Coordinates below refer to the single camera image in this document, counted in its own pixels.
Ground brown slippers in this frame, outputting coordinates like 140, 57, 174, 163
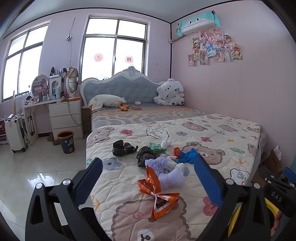
47, 133, 61, 146

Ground white goose plush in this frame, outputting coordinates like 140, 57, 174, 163
88, 94, 130, 112

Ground white drawer cabinet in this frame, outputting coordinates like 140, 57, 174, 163
48, 100, 84, 141

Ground white plush dog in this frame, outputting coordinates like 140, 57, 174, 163
153, 78, 185, 106

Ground bed with blue tufted headboard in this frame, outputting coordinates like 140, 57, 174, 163
80, 66, 266, 241

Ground person's right hand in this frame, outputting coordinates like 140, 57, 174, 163
273, 211, 284, 235

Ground large window with grey frame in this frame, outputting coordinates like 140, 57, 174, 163
79, 14, 151, 81

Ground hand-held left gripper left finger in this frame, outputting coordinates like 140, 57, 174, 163
25, 158, 109, 241

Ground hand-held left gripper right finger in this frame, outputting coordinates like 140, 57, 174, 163
194, 155, 272, 241

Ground row of cosmetic bottles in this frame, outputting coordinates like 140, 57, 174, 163
23, 88, 50, 104

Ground green packet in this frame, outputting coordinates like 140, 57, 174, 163
151, 143, 167, 155

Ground dark cloth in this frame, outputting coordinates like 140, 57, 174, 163
136, 146, 156, 168

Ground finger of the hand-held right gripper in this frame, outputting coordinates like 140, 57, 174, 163
282, 166, 296, 187

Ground cluster of anime wall posters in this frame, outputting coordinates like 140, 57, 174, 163
188, 28, 244, 67

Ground blue rubber glove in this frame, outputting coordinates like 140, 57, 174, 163
177, 148, 201, 165

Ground white vanity desk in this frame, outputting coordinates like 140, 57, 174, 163
22, 97, 70, 146

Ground side window with grey frame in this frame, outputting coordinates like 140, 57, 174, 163
0, 21, 50, 103

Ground orange snack wrapper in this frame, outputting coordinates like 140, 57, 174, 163
137, 166, 180, 220

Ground white desktop organizer cabinet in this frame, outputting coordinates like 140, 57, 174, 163
48, 75, 62, 100

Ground air conditioner with teal cover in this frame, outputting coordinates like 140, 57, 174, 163
176, 10, 221, 37

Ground white desk fan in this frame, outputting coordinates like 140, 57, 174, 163
65, 67, 79, 100

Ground yellow rimmed black trash bin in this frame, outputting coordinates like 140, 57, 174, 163
228, 198, 281, 237

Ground dark blue wastebasket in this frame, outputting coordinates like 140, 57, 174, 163
57, 130, 75, 154

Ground round vanity mirror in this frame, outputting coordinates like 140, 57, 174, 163
31, 74, 50, 96

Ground black hanging wall cable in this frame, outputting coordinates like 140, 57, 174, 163
66, 17, 80, 127

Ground white cloth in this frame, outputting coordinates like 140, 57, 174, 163
166, 161, 190, 178

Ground white suitcase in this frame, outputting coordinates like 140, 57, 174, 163
5, 115, 28, 153

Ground brown cardboard box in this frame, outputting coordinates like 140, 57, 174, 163
251, 145, 292, 184

